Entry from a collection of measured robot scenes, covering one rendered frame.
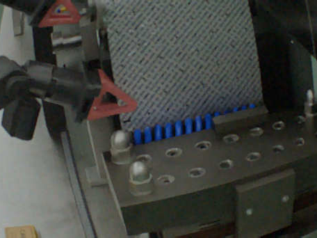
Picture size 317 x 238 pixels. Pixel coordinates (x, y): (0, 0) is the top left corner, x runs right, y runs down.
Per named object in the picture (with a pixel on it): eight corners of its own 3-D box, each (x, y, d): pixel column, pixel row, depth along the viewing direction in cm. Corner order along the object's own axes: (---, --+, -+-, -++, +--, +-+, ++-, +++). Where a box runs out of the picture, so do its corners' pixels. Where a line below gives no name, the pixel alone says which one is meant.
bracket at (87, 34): (83, 174, 136) (58, 24, 122) (117, 168, 137) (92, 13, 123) (87, 188, 132) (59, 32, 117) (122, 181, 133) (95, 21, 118)
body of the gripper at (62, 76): (84, 126, 113) (42, 114, 110) (77, 97, 122) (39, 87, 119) (99, 87, 110) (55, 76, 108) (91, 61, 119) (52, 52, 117)
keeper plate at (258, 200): (235, 238, 110) (234, 185, 105) (288, 218, 111) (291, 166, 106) (238, 246, 108) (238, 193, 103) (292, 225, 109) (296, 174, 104)
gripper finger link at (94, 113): (131, 133, 118) (74, 117, 114) (122, 112, 124) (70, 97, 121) (147, 92, 115) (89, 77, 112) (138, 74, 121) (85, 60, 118)
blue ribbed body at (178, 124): (132, 146, 121) (128, 126, 120) (259, 116, 124) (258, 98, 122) (136, 156, 118) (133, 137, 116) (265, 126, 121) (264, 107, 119)
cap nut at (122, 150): (109, 154, 116) (104, 127, 113) (133, 149, 116) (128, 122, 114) (113, 165, 112) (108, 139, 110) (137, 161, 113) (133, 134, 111)
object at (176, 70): (124, 140, 121) (107, 33, 112) (262, 108, 124) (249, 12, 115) (124, 141, 121) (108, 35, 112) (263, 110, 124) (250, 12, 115)
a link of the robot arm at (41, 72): (24, 63, 108) (23, 53, 113) (12, 103, 110) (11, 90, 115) (60, 72, 110) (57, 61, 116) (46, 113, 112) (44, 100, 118)
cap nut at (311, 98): (301, 108, 120) (299, 85, 117) (315, 104, 120) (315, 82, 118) (307, 117, 116) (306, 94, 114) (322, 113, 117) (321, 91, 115)
